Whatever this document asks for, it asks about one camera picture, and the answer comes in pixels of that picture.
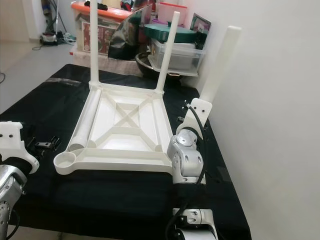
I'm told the white plastic table leg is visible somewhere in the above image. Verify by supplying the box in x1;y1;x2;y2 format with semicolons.
200;25;242;102
154;11;181;94
90;0;101;88
67;90;103;153

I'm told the orange lid storage box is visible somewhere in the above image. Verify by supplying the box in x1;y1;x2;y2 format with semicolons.
71;0;133;57

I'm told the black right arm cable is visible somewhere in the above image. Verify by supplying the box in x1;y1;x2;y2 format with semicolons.
172;105;212;240

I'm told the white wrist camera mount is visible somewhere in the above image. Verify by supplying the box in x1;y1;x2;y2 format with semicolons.
0;121;40;173
180;98;213;136

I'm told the dark picture frame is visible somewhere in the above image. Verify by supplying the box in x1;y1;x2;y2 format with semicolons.
190;13;212;50

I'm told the pale blue floor cable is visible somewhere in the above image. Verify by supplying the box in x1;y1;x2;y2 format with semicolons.
57;32;78;47

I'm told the white plastic table top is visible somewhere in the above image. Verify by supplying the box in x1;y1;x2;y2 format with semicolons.
53;82;181;176

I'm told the beige cloth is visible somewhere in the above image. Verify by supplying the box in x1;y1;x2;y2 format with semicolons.
72;50;138;76

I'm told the black tablecloth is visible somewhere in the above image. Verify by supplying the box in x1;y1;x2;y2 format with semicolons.
0;64;253;240

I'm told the clear plastic storage box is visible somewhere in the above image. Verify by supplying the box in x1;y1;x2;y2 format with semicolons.
150;39;206;77

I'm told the green round pot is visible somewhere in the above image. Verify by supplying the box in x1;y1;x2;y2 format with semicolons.
144;21;198;43

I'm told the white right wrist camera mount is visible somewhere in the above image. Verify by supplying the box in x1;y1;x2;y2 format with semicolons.
180;98;213;136

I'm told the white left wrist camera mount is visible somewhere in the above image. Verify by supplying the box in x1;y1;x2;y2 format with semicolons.
0;121;40;173

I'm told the black wok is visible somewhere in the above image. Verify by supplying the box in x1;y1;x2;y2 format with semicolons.
136;51;181;78

